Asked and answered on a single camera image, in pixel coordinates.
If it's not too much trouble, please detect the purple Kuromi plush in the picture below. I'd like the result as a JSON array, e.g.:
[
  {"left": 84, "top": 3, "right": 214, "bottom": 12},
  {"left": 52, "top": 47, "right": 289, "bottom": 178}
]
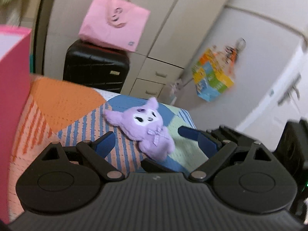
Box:
[{"left": 103, "top": 97, "right": 175, "bottom": 162}]

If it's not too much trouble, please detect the colourful patchwork blanket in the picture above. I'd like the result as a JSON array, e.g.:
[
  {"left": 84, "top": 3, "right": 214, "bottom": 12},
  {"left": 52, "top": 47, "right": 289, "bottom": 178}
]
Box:
[{"left": 7, "top": 74, "right": 210, "bottom": 222}]

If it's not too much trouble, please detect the colourful paper gift bag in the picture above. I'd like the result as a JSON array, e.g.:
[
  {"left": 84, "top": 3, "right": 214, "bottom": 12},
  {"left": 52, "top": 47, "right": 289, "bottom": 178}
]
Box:
[{"left": 192, "top": 38, "right": 246, "bottom": 102}]

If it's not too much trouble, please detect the black suitcase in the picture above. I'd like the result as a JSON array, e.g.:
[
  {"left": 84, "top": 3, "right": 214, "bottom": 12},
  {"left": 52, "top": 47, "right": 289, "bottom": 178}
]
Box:
[{"left": 63, "top": 40, "right": 130, "bottom": 93}]

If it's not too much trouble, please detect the white door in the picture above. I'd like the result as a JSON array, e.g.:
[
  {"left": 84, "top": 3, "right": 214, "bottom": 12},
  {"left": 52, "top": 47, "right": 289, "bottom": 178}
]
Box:
[{"left": 235, "top": 46, "right": 307, "bottom": 151}]

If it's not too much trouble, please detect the grey three-door wardrobe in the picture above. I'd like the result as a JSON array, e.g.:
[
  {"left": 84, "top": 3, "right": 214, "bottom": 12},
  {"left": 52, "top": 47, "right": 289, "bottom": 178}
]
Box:
[{"left": 44, "top": 0, "right": 228, "bottom": 98}]

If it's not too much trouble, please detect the pink tote bag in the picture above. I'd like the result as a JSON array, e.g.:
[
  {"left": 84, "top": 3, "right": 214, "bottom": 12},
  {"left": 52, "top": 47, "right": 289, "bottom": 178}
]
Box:
[{"left": 78, "top": 0, "right": 150, "bottom": 52}]

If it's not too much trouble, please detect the pink cardboard storage box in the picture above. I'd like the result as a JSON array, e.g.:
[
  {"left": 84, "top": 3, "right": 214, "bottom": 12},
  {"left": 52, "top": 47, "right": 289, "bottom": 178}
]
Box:
[{"left": 1, "top": 24, "right": 31, "bottom": 224}]

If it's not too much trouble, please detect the black clothes rack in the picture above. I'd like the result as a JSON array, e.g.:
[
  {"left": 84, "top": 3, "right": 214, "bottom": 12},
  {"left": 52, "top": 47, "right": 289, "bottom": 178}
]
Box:
[{"left": 32, "top": 0, "right": 54, "bottom": 74}]

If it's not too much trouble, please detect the silver door handle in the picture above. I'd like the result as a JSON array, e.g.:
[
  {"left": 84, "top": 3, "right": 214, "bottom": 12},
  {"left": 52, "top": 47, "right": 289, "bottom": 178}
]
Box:
[{"left": 277, "top": 73, "right": 302, "bottom": 106}]

